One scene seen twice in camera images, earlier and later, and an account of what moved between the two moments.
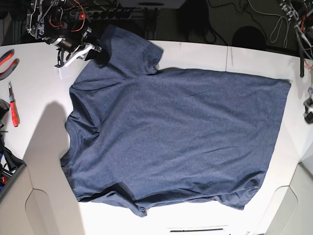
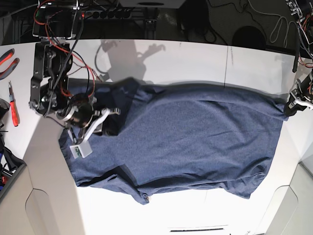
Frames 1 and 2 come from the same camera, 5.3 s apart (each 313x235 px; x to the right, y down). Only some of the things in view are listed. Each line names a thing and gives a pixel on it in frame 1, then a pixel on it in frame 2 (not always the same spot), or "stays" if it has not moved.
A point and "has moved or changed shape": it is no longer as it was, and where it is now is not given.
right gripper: (77, 42) to (81, 112)
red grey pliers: (3, 59) stays
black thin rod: (186, 230) stays
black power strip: (102, 13) stays
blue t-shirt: (145, 138) has moved or changed shape
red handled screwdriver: (15, 114) stays
